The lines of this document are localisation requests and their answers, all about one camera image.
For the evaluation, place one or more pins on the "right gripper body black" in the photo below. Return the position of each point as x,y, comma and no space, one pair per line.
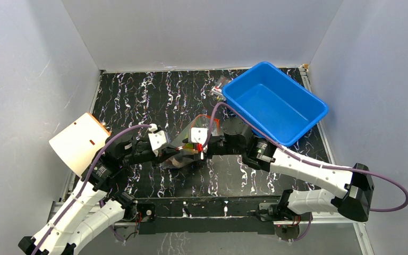
204,148

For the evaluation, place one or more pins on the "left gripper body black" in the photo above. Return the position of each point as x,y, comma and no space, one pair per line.
140,154

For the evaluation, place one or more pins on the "clear zip bag orange zipper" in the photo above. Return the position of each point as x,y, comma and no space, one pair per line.
187,156

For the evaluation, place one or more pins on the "blue plastic bin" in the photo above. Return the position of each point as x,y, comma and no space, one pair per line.
274,103

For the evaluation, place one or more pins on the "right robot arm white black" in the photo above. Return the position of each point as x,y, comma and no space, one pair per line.
344,190

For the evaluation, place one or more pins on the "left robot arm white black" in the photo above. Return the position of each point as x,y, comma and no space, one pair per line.
98,168

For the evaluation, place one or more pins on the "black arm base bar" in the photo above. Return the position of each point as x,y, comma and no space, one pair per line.
258,214

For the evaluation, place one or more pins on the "small clear marker box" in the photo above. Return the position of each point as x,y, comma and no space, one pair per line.
217,90

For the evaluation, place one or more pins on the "black marbled table mat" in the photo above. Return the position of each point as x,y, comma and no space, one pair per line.
172,100

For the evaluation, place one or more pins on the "white paper towel roll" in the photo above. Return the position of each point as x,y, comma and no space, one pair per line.
79,142

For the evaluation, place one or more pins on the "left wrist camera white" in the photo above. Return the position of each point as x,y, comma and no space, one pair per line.
158,139

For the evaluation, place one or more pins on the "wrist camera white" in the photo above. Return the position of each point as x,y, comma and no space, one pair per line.
158,139
198,136

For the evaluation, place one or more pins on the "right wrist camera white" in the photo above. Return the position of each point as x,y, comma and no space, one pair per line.
198,136

